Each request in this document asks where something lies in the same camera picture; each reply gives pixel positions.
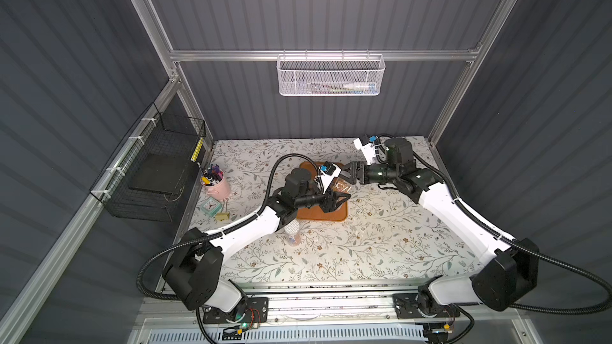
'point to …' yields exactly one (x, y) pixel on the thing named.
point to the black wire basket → (146, 180)
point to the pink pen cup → (220, 190)
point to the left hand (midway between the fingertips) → (348, 194)
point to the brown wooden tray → (316, 213)
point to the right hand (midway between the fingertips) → (344, 171)
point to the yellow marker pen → (197, 150)
